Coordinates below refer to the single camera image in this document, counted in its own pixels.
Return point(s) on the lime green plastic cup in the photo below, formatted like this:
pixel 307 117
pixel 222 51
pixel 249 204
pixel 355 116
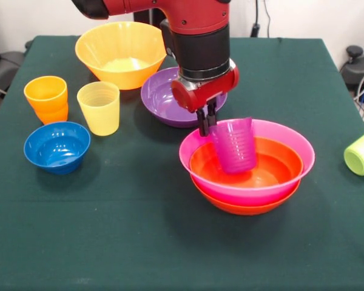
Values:
pixel 361 157

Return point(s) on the large pink plastic bowl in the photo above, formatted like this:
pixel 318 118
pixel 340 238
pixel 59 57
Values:
pixel 303 151

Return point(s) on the yellow plastic cup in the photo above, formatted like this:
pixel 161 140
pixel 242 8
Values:
pixel 100 118

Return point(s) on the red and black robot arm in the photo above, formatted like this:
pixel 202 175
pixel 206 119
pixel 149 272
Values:
pixel 200 18

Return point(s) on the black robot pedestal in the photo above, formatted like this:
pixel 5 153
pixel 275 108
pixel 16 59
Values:
pixel 148 18

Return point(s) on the small blue plastic bowl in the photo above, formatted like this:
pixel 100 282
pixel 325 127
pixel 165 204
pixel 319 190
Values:
pixel 56 148

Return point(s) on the large orange plastic bowl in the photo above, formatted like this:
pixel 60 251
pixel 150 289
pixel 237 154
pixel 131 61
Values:
pixel 124 39

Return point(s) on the purple plastic cup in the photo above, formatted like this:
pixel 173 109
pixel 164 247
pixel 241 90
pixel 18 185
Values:
pixel 235 148

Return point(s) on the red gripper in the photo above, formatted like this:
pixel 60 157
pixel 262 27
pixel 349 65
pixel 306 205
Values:
pixel 206 94

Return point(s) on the orange plastic cup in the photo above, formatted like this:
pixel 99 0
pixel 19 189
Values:
pixel 45 91
pixel 53 116

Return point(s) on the red plastic bowl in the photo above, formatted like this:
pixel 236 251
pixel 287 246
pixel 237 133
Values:
pixel 245 209
pixel 276 169

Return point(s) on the purple plastic bowl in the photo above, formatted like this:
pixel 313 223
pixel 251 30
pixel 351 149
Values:
pixel 157 103

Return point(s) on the dark green table cloth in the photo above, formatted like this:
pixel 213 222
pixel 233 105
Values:
pixel 109 227

